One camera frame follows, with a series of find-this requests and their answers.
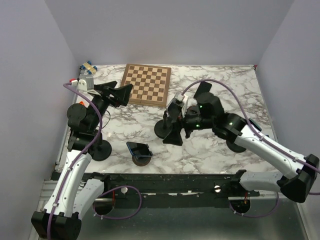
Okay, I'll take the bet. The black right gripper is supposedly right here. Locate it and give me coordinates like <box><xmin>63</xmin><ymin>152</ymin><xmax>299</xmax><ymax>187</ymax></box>
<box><xmin>163</xmin><ymin>105</ymin><xmax>215</xmax><ymax>145</ymax></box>

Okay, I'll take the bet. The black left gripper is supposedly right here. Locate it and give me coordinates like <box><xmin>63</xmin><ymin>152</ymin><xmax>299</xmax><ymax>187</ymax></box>
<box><xmin>87</xmin><ymin>80</ymin><xmax>133</xmax><ymax>131</ymax></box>

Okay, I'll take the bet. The blue-edged black phone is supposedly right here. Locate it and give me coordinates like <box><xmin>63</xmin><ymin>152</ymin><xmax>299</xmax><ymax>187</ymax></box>
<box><xmin>126</xmin><ymin>141</ymin><xmax>153</xmax><ymax>157</ymax></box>

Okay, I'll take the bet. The black phone with purple edge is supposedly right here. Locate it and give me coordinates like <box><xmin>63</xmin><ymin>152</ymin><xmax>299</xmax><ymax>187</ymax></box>
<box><xmin>193</xmin><ymin>81</ymin><xmax>212</xmax><ymax>99</ymax></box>

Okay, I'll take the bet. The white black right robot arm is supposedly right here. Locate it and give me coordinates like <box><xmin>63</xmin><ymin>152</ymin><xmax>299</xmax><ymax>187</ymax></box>
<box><xmin>163</xmin><ymin>92</ymin><xmax>320</xmax><ymax>203</ymax></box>

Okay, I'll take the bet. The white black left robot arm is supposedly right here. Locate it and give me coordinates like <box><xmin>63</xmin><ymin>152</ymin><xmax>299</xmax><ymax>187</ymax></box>
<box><xmin>31</xmin><ymin>78</ymin><xmax>133</xmax><ymax>240</ymax></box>

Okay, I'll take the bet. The black tall round-base phone stand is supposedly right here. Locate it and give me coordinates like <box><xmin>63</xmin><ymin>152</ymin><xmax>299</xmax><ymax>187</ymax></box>
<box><xmin>154</xmin><ymin>110</ymin><xmax>173</xmax><ymax>139</ymax></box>

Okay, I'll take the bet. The brown-base far phone stand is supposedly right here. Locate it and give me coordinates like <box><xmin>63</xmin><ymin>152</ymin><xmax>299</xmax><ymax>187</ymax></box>
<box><xmin>186</xmin><ymin>105</ymin><xmax>200</xmax><ymax>117</ymax></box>

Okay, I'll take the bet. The brown-base phone stand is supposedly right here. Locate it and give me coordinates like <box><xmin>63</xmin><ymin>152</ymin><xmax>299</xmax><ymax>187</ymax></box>
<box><xmin>186</xmin><ymin>105</ymin><xmax>200</xmax><ymax>117</ymax></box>
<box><xmin>132</xmin><ymin>156</ymin><xmax>151</xmax><ymax>167</ymax></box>

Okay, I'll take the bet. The brown-base near phone stand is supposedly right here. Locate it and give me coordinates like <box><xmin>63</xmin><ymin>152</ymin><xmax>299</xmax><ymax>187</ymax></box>
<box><xmin>132</xmin><ymin>156</ymin><xmax>151</xmax><ymax>167</ymax></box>

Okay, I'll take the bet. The black right round-base stand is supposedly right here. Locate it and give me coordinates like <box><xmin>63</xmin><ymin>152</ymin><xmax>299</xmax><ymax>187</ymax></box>
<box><xmin>226</xmin><ymin>140</ymin><xmax>247</xmax><ymax>153</ymax></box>

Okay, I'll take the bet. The black left round-base stand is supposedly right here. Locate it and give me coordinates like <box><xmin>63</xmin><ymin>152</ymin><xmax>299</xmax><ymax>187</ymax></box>
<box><xmin>91</xmin><ymin>140</ymin><xmax>112</xmax><ymax>162</ymax></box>

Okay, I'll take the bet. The blue wheeled wooden toy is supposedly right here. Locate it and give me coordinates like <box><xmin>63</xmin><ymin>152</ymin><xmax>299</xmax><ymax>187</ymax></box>
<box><xmin>80</xmin><ymin>61</ymin><xmax>98</xmax><ymax>75</ymax></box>

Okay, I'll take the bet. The wooden chessboard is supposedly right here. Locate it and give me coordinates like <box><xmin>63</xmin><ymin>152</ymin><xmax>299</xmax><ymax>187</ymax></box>
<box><xmin>120</xmin><ymin>63</ymin><xmax>172</xmax><ymax>107</ymax></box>

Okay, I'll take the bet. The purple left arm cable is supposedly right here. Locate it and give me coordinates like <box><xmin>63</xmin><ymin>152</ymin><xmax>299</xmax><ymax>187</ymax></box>
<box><xmin>47</xmin><ymin>82</ymin><xmax>143</xmax><ymax>240</ymax></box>

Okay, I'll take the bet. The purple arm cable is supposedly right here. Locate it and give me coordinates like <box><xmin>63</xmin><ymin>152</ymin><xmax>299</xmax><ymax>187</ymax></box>
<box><xmin>181</xmin><ymin>79</ymin><xmax>320</xmax><ymax>218</ymax></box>
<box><xmin>47</xmin><ymin>82</ymin><xmax>143</xmax><ymax>240</ymax></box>

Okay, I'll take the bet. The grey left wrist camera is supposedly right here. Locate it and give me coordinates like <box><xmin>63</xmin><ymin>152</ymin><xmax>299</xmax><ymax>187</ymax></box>
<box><xmin>69</xmin><ymin>75</ymin><xmax>95</xmax><ymax>92</ymax></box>

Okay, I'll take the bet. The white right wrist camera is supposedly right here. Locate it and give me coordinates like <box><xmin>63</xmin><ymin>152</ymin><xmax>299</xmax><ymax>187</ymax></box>
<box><xmin>170</xmin><ymin>93</ymin><xmax>189</xmax><ymax>118</ymax></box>

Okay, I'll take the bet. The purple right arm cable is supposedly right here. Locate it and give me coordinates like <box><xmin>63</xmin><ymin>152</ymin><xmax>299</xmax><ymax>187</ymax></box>
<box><xmin>181</xmin><ymin>79</ymin><xmax>320</xmax><ymax>218</ymax></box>

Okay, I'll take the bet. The aluminium frame rail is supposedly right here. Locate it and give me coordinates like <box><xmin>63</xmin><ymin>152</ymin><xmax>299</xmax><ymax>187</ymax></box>
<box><xmin>39</xmin><ymin>180</ymin><xmax>58</xmax><ymax>201</ymax></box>

